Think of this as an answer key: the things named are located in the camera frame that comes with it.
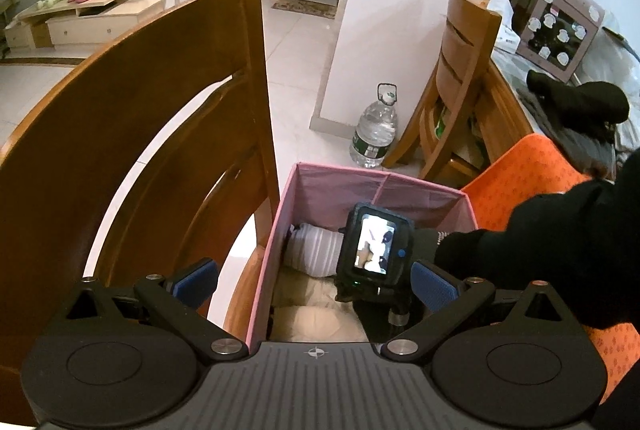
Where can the pink fabric storage box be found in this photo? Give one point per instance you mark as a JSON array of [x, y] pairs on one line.
[[340, 190]]

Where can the beige folded garment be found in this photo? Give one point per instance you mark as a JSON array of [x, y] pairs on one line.
[[310, 315]]

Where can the white garment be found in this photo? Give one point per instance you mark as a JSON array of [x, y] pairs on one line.
[[317, 247]]

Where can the cream television cabinet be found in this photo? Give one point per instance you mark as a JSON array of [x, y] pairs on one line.
[[90, 20]]

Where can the grey folded garment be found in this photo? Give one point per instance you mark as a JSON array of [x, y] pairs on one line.
[[575, 145]]

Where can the orange table mat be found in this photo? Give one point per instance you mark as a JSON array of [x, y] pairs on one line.
[[515, 180]]

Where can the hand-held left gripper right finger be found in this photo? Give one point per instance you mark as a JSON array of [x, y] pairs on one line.
[[434, 286]]

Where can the person's right forearm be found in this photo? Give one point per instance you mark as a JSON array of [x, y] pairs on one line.
[[550, 250]]

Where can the wooden dining table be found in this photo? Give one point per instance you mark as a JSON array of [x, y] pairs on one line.
[[505, 110]]

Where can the white green plastic bag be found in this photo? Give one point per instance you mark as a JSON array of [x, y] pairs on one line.
[[445, 125]]

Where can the brown cardboard box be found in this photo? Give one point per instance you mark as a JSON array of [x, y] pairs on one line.
[[555, 30]]

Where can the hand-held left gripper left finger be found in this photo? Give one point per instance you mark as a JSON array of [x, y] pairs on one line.
[[197, 282]]

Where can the white tissue pack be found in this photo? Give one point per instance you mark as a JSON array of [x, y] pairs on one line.
[[504, 25]]

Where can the clear water jug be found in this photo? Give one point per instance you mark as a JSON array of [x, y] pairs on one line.
[[375, 125]]

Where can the wooden chair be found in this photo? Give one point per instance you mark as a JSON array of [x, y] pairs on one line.
[[100, 150], [457, 55]]

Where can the patterned door mat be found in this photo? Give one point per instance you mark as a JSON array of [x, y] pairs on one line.
[[302, 7]]

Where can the person's right hand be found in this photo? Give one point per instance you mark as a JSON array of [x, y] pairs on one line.
[[426, 246]]

